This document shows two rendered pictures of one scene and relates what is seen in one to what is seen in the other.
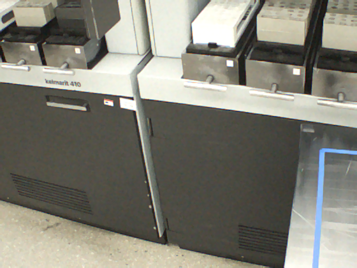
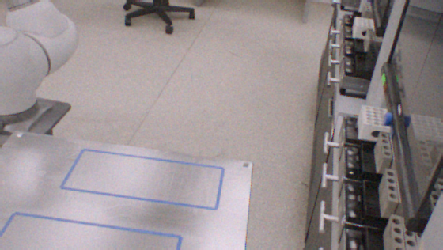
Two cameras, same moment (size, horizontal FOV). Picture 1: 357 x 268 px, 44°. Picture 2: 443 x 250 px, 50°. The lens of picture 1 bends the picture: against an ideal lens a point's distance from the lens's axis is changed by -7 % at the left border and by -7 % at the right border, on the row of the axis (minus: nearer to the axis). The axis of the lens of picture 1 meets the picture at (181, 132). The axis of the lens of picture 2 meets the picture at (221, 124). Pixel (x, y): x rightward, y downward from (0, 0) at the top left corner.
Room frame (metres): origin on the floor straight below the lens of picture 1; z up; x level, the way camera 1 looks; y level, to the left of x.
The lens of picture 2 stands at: (0.30, -1.07, 1.54)
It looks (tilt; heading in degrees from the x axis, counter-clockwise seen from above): 34 degrees down; 74
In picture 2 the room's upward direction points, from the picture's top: 6 degrees clockwise
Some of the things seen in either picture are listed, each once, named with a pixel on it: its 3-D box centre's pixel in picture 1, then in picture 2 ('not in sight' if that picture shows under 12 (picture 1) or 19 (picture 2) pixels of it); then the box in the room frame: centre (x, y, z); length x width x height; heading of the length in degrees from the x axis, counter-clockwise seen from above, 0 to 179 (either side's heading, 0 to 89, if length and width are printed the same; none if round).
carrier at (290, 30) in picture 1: (281, 29); (382, 153); (0.95, -0.25, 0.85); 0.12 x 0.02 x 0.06; 66
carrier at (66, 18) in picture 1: (75, 16); (371, 59); (1.18, 0.25, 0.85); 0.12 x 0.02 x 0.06; 66
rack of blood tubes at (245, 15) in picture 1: (229, 13); (414, 133); (1.10, -0.16, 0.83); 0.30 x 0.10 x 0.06; 155
